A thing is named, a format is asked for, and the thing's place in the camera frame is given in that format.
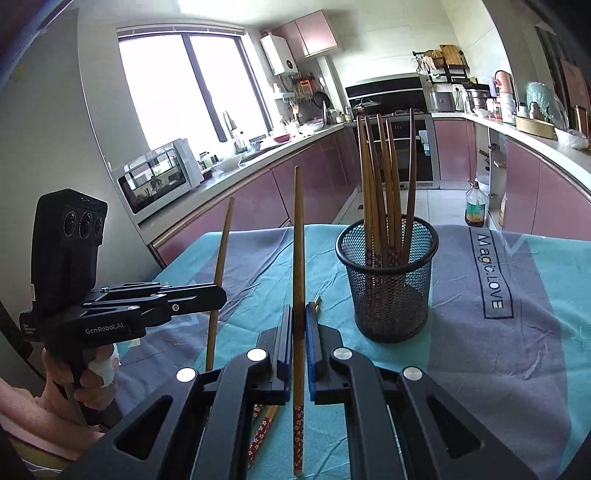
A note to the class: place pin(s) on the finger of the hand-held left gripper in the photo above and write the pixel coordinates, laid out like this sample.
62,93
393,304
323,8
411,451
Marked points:
134,289
198,300

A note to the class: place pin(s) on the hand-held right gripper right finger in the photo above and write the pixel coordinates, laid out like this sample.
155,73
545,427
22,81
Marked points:
310,341

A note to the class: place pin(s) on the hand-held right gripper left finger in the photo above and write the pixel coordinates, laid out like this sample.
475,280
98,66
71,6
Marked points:
286,337

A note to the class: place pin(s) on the red-patterned wooden chopstick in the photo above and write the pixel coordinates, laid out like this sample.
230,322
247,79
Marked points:
221,249
259,438
298,230

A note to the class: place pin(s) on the black mesh utensil holder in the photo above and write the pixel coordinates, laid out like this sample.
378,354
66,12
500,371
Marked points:
392,304

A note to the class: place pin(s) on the bundle of wooden chopsticks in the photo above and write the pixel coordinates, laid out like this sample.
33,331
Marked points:
385,194

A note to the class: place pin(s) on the person's left forearm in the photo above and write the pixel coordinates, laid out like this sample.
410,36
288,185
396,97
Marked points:
27,415

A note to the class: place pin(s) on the person's left hand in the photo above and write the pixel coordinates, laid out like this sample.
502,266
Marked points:
92,392

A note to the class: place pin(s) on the white countertop oven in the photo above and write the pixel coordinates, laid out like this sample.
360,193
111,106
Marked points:
157,177

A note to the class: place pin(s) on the teal and grey tablecloth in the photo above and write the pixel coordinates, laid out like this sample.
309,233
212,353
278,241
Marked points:
461,369

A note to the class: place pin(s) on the pink base kitchen cabinets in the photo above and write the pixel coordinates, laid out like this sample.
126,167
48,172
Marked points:
314,180

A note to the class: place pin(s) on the kitchen window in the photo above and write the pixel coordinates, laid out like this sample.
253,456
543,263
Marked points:
161,92

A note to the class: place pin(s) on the cooking oil bottle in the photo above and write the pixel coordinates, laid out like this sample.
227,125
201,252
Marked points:
474,210

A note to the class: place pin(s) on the built-in black oven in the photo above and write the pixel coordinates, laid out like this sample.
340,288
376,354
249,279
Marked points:
422,157

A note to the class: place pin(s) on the hanging frying pan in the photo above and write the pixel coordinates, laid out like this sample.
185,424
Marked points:
322,100

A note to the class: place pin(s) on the hanging utensil rack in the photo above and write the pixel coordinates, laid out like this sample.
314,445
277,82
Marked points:
302,87

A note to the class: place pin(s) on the white water heater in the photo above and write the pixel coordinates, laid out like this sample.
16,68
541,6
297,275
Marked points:
277,55

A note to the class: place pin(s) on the black range hood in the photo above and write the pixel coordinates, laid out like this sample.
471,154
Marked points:
388,92

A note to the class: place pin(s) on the silver countertop appliance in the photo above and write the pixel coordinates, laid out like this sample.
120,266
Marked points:
442,102

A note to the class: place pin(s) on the pink upper kitchen cabinets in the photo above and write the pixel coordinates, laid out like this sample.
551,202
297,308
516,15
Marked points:
309,34

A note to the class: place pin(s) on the steel cooking pot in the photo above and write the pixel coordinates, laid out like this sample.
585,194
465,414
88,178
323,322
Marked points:
478,99

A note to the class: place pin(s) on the wooden tray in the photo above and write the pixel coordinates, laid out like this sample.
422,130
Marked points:
534,127

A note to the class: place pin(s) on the black countertop shelf rack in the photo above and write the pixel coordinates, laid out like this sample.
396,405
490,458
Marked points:
450,60

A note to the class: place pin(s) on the pink kettle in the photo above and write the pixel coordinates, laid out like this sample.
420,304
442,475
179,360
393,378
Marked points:
503,87

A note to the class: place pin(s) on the translucent plastic bag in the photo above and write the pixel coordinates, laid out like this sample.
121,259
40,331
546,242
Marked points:
545,101

